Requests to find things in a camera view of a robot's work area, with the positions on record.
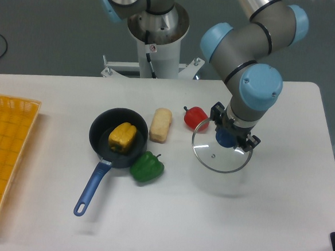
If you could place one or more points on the yellow woven basket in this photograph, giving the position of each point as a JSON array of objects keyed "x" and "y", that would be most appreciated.
[{"x": 17, "y": 118}]

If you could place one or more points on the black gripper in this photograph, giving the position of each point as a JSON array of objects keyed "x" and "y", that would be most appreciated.
[{"x": 229, "y": 125}]

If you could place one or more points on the dark pot blue handle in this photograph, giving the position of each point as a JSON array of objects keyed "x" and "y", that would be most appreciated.
[{"x": 98, "y": 138}]

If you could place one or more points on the red bell pepper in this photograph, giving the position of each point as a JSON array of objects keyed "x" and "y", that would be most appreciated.
[{"x": 194, "y": 116}]

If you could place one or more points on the glass pot lid blue knob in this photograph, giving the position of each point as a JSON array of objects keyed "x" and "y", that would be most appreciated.
[{"x": 217, "y": 150}]

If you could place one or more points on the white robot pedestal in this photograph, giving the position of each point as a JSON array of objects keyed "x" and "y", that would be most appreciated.
[{"x": 158, "y": 39}]

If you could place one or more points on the green bell pepper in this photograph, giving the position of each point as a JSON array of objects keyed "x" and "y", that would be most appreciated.
[{"x": 147, "y": 167}]

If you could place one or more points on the yellow bell pepper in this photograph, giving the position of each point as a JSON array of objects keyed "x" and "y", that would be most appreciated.
[{"x": 122, "y": 137}]

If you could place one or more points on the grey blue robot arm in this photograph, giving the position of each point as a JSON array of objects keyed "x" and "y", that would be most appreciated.
[{"x": 234, "y": 53}]

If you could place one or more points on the beige bread loaf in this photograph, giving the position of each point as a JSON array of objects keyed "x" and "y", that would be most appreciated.
[{"x": 160, "y": 125}]

